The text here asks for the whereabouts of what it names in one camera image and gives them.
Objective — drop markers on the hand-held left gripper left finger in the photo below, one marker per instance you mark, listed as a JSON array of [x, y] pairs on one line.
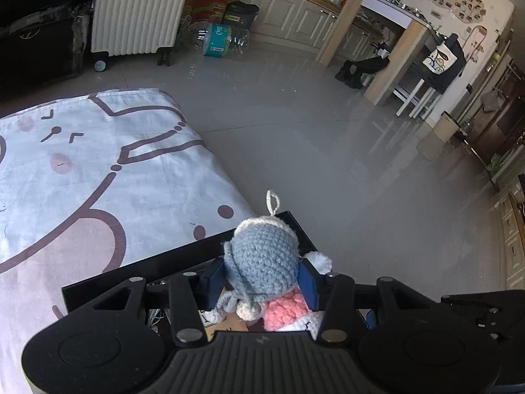
[[214, 285]]

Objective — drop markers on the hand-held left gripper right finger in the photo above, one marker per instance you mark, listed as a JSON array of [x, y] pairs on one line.
[[308, 291]]

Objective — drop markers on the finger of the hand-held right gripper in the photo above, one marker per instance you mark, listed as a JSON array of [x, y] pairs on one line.
[[467, 303]]

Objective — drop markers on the pink crochet doll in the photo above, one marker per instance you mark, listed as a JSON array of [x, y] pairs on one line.
[[287, 308]]

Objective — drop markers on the black cardboard box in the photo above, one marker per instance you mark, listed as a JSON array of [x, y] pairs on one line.
[[172, 266]]

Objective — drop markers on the blue crochet doll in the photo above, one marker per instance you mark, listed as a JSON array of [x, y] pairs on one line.
[[262, 254]]

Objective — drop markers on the cream low cabinet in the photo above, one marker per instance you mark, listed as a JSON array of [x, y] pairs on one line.
[[512, 234]]

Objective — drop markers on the bear printed blanket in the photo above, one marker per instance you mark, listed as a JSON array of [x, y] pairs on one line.
[[82, 180]]

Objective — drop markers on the beige waste bin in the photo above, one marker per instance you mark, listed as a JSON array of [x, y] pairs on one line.
[[445, 127]]

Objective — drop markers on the dark wooden sideboard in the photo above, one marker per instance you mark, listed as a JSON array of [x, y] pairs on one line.
[[502, 111]]

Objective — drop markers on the black shoes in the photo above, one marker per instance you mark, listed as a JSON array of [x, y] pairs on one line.
[[357, 69]]

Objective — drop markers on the pack of water bottles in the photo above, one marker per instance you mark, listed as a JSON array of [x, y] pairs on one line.
[[219, 39]]

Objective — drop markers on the wooden table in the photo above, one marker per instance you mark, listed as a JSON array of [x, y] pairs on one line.
[[389, 49]]

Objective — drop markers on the black trash bin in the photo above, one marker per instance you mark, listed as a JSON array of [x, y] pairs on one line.
[[240, 14]]

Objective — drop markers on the cream kitchen cabinets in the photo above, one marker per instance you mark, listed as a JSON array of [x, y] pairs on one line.
[[311, 16]]

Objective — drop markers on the white oil radiator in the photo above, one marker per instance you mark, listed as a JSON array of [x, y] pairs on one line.
[[135, 12]]

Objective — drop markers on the red cardboard box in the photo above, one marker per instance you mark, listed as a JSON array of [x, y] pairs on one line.
[[205, 0]]

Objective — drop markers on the black luggage bag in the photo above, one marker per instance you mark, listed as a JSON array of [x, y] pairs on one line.
[[37, 28]]

